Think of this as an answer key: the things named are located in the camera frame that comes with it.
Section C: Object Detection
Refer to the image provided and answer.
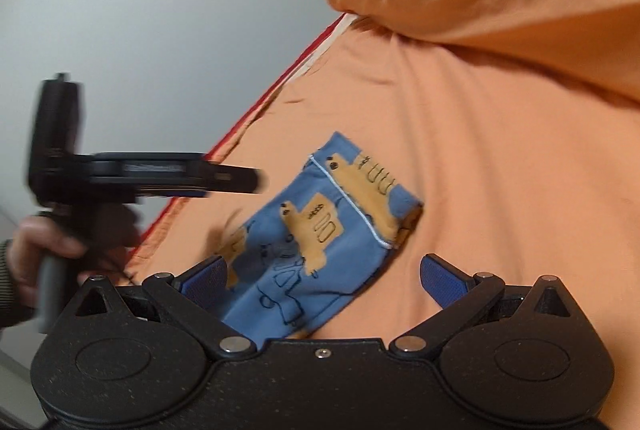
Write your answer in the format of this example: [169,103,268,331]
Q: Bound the orange bed sheet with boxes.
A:
[120,12,640,430]

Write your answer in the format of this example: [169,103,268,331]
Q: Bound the blue patterned pants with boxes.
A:
[214,132,426,342]

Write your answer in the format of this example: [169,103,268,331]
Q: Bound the red blanket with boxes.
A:
[125,12,347,263]

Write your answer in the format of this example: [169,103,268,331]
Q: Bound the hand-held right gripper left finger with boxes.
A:
[74,254,259,359]

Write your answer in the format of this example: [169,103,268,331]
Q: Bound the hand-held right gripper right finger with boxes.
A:
[388,253,577,358]

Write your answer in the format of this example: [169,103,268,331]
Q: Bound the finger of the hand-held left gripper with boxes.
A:
[202,162,269,197]

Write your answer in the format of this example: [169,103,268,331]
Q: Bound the person's left hand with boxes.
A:
[10,204,142,307]

